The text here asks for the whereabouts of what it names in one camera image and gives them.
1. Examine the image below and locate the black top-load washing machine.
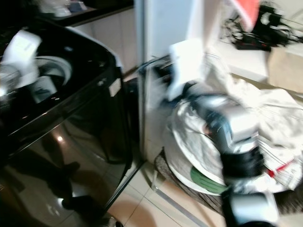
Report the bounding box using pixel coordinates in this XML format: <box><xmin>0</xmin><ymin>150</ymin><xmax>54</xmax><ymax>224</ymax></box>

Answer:
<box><xmin>0</xmin><ymin>20</ymin><xmax>143</xmax><ymax>227</ymax></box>

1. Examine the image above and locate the white cabinet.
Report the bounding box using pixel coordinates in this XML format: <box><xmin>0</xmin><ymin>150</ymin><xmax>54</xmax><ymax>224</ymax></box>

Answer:
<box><xmin>134</xmin><ymin>0</ymin><xmax>233</xmax><ymax>164</ymax></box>

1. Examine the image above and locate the black countertop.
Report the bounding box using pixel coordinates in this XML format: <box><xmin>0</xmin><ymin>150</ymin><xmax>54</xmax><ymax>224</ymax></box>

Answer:
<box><xmin>28</xmin><ymin>0</ymin><xmax>136</xmax><ymax>27</ymax></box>

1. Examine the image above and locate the red cloth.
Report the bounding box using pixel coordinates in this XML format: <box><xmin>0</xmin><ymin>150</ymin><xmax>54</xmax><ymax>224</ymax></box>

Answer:
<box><xmin>231</xmin><ymin>0</ymin><xmax>262</xmax><ymax>32</ymax></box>

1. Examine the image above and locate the brown cardboard box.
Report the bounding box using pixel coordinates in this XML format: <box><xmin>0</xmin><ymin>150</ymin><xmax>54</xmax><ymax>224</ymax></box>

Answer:
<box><xmin>267</xmin><ymin>46</ymin><xmax>303</xmax><ymax>94</ymax></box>

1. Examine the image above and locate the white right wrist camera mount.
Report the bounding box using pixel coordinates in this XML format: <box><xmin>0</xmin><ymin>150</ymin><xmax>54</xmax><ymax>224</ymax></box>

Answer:
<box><xmin>168</xmin><ymin>40</ymin><xmax>208</xmax><ymax>101</ymax></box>

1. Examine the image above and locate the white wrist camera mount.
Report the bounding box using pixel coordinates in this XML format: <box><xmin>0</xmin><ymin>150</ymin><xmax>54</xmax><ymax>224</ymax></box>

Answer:
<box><xmin>2</xmin><ymin>29</ymin><xmax>44</xmax><ymax>77</ymax></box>
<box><xmin>168</xmin><ymin>40</ymin><xmax>208</xmax><ymax>101</ymax></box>

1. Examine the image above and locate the black cable tangle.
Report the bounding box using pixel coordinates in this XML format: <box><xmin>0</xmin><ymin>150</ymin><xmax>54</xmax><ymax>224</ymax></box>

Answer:
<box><xmin>223</xmin><ymin>4</ymin><xmax>303</xmax><ymax>52</ymax></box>

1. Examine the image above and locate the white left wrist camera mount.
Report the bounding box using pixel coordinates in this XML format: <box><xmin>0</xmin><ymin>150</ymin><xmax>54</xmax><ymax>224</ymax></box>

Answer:
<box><xmin>2</xmin><ymin>29</ymin><xmax>44</xmax><ymax>77</ymax></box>

